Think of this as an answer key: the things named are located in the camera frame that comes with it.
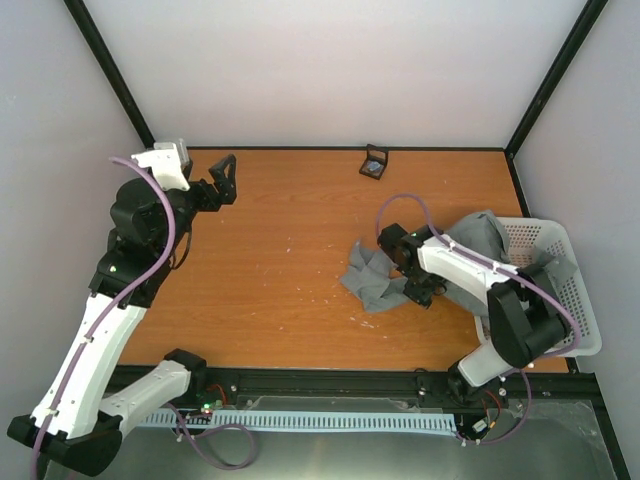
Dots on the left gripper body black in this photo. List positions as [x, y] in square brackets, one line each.
[210, 200]

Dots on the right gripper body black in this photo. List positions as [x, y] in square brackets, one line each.
[427, 285]

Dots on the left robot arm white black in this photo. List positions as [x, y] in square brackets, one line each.
[76, 424]

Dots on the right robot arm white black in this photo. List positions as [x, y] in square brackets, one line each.
[526, 318]

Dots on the black open brooch box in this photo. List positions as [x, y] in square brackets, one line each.
[375, 154]

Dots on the white plastic perforated basket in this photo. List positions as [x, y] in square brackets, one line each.
[529, 240]

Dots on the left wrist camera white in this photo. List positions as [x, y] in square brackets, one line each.
[168, 162]

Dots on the metal base plate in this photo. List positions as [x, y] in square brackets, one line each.
[547, 440]

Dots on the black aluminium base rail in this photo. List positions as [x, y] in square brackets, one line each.
[419, 387]

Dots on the left black frame post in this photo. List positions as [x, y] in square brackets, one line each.
[90, 32]

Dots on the black frame post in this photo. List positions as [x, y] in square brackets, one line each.
[90, 32]
[572, 44]

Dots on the light blue slotted cable duct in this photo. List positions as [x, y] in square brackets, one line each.
[329, 422]

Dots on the right black frame post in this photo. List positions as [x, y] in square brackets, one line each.
[572, 44]

